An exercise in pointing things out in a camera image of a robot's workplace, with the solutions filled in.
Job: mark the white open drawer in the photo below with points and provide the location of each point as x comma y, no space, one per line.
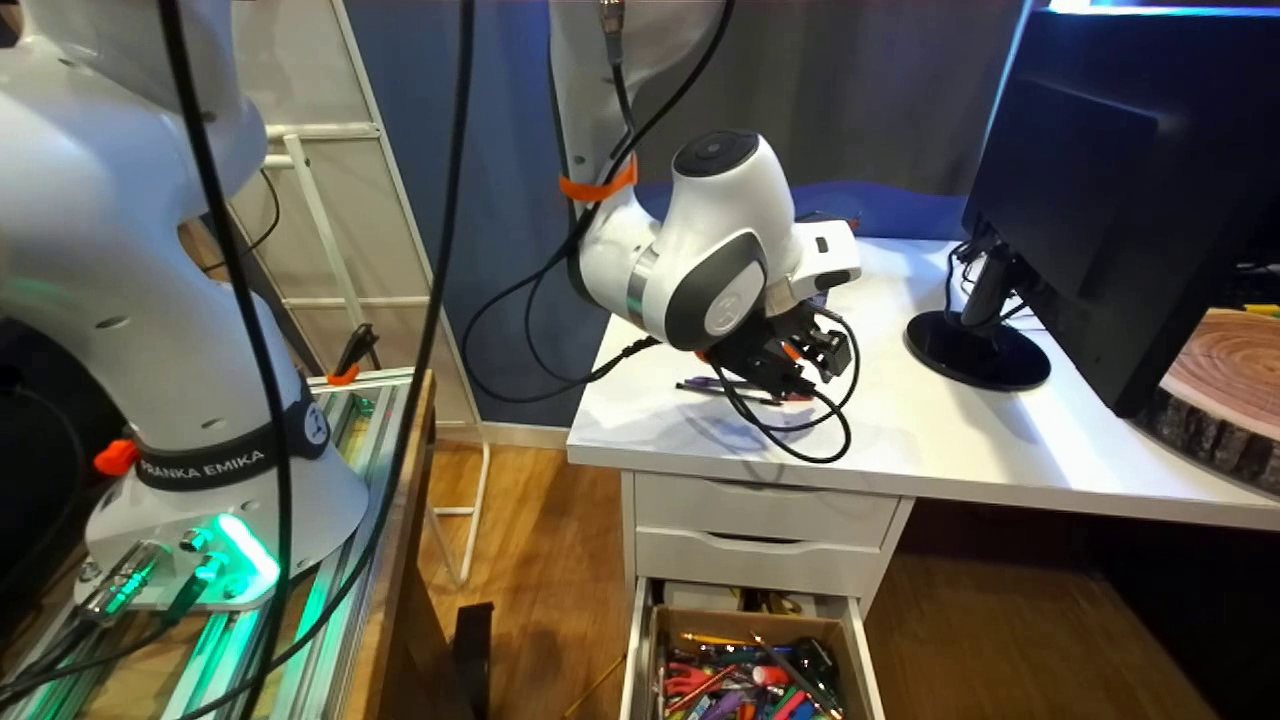
637,655

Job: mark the white metal rack frame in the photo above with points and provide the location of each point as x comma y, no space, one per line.
325,133

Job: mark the gray curtain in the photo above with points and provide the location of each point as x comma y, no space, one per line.
883,93

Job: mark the aluminium rail robot bench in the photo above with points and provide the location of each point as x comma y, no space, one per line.
332,602

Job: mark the black computer monitor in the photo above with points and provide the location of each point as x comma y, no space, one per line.
1107,203

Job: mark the white desk with drawers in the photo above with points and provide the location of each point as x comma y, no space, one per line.
932,415

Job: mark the black orange clamp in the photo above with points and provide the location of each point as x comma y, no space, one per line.
353,355

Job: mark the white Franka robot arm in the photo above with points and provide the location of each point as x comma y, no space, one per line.
135,332

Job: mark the black floor stand piece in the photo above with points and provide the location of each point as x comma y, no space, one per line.
472,660

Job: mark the blue partition panel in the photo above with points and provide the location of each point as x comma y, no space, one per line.
506,203

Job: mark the wood slice slab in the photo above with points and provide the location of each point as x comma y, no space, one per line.
1234,372

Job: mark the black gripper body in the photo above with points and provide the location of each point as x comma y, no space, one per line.
766,350

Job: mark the black round monitor stand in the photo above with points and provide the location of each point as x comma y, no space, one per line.
973,355

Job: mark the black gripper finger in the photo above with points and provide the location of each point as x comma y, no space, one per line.
809,372
837,346

